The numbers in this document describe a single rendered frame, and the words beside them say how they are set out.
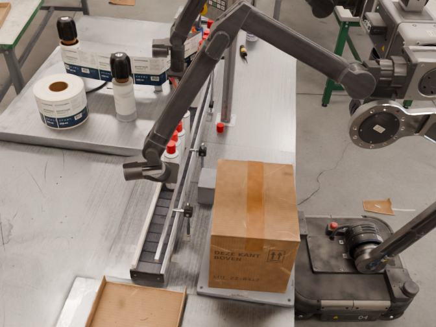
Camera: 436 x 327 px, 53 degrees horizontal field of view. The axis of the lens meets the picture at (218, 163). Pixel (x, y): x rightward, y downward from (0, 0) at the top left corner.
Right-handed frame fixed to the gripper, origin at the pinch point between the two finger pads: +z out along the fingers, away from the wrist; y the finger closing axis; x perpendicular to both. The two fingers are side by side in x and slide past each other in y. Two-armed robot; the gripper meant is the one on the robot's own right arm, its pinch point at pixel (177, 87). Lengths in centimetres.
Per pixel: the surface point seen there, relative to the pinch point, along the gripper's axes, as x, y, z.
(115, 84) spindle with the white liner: -23.2, 9.5, -4.0
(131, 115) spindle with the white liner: -18.2, 8.5, 11.4
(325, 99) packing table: 92, -143, 93
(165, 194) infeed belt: 5, 48, 13
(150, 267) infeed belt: 7, 79, 13
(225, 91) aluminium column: 20.2, -3.6, 1.1
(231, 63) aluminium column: 21.7, -3.7, -12.7
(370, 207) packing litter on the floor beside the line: 117, -39, 98
